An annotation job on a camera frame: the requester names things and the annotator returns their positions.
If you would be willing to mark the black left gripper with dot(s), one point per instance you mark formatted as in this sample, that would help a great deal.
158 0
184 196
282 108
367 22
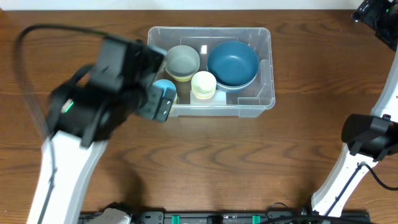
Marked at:
156 104

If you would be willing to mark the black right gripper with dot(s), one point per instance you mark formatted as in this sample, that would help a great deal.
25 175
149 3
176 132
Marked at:
374 16

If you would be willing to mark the light blue cup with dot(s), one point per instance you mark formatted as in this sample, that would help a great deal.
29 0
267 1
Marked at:
165 85

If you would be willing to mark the white small bowl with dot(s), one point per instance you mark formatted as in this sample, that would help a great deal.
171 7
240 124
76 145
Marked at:
184 71

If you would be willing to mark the light grey small bowl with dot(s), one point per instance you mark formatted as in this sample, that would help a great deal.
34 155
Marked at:
182 57

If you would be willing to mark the cream cup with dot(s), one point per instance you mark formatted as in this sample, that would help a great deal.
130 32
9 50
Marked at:
203 82

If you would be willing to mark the dark blue bowl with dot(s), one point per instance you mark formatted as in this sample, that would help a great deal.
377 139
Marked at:
231 89
233 57

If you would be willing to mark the yellow small bowl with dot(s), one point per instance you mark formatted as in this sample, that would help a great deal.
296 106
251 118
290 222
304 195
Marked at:
181 77

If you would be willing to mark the beige large bowl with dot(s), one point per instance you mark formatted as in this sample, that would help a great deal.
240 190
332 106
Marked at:
234 82

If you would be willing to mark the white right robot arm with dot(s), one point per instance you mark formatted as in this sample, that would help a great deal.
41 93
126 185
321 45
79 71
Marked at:
367 139

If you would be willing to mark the clear plastic storage bin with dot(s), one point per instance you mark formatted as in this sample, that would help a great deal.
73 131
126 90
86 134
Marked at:
249 103

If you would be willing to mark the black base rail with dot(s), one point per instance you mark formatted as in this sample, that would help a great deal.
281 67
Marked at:
158 217

